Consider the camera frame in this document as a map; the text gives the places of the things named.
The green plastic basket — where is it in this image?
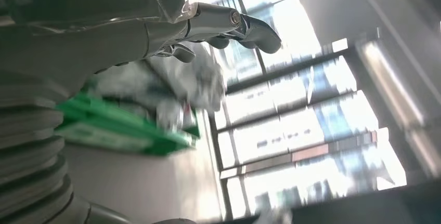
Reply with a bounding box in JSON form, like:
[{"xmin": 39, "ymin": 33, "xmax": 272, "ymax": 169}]
[{"xmin": 54, "ymin": 90, "xmax": 201, "ymax": 156}]

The large grey package red print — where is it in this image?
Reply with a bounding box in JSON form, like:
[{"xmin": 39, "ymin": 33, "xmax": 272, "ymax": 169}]
[{"xmin": 92, "ymin": 43, "xmax": 227, "ymax": 131}]

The large window with frames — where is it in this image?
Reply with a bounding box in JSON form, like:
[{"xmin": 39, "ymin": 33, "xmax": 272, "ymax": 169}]
[{"xmin": 206, "ymin": 0, "xmax": 408, "ymax": 224}]

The long ceiling light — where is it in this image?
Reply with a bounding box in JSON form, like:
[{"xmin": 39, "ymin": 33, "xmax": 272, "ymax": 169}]
[{"xmin": 356, "ymin": 39, "xmax": 427, "ymax": 129}]

